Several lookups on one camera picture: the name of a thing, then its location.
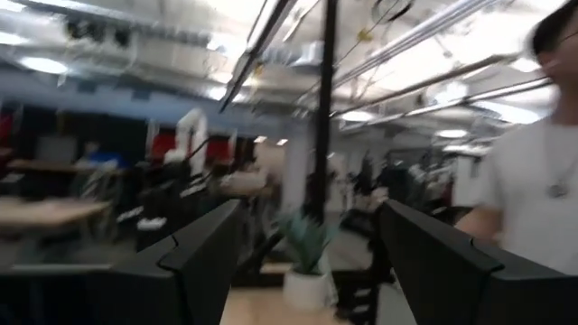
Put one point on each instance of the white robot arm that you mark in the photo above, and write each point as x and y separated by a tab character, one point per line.
192	131

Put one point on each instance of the black rig post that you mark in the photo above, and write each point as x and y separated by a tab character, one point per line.
324	113

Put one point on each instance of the teal artificial potted plant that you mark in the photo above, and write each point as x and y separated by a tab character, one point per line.
307	289

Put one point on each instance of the wooden background table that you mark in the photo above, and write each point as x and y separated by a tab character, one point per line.
45	210

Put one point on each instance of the person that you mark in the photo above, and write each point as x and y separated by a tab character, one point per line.
533	180

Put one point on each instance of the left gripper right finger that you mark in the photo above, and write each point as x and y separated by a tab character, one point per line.
451	289

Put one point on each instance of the red background panel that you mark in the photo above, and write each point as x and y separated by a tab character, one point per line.
160	144

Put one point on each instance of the black overhead rig beam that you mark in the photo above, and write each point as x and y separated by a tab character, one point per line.
257	49

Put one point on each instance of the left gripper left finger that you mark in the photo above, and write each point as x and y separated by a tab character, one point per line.
180	280

